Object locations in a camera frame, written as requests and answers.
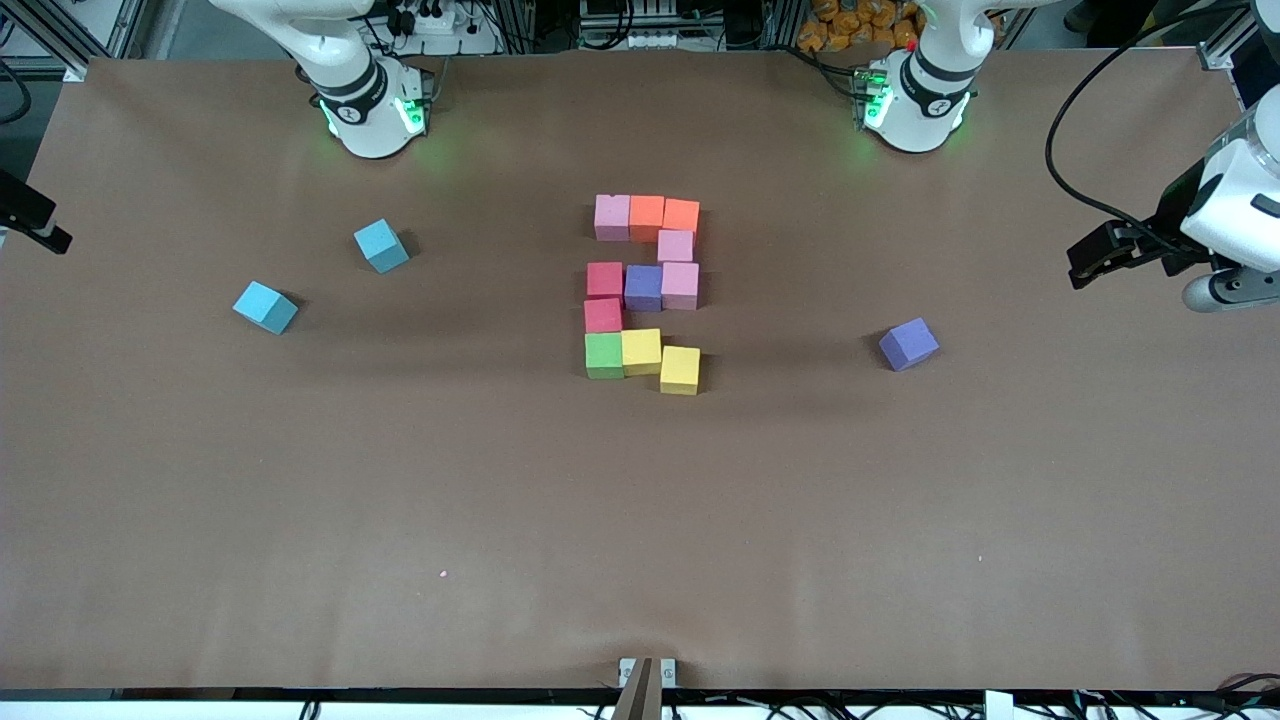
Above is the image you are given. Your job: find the orange bagged items pile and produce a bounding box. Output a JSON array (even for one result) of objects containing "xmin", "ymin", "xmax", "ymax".
[{"xmin": 797, "ymin": 0, "xmax": 923, "ymax": 53}]

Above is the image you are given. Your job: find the metal bracket with post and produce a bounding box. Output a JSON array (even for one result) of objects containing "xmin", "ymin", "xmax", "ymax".
[{"xmin": 617, "ymin": 656, "xmax": 678, "ymax": 720}]

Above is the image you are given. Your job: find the green foam cube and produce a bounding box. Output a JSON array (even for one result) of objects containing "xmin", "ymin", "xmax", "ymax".
[{"xmin": 584, "ymin": 332, "xmax": 626, "ymax": 381}]

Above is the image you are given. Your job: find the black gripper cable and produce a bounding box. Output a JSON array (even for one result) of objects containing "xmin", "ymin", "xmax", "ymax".
[
  {"xmin": 0, "ymin": 58, "xmax": 33, "ymax": 127},
  {"xmin": 1044, "ymin": 0, "xmax": 1256, "ymax": 257}
]

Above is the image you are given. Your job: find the yellow foam cube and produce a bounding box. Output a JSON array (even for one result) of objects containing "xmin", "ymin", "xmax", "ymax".
[
  {"xmin": 621, "ymin": 328, "xmax": 664, "ymax": 378},
  {"xmin": 659, "ymin": 346, "xmax": 702, "ymax": 397}
]

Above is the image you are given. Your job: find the aluminium frame profile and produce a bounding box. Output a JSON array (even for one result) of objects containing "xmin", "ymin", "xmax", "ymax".
[
  {"xmin": 1197, "ymin": 0, "xmax": 1266, "ymax": 73},
  {"xmin": 0, "ymin": 0, "xmax": 146, "ymax": 81}
]

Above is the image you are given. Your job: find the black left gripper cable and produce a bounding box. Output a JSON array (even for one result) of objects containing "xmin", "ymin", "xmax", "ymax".
[{"xmin": 1044, "ymin": 0, "xmax": 1256, "ymax": 257}]

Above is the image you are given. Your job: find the purple foam cube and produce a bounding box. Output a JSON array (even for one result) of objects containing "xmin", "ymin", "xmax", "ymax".
[
  {"xmin": 624, "ymin": 264, "xmax": 664, "ymax": 313},
  {"xmin": 878, "ymin": 317, "xmax": 941, "ymax": 373}
]

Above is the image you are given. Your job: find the light blue foam cube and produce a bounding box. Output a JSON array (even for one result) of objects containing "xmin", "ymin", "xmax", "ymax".
[
  {"xmin": 231, "ymin": 280, "xmax": 300, "ymax": 336},
  {"xmin": 353, "ymin": 218, "xmax": 411, "ymax": 275}
]

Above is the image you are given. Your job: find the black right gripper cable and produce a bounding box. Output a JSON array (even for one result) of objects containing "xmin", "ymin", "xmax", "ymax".
[{"xmin": 0, "ymin": 58, "xmax": 33, "ymax": 127}]

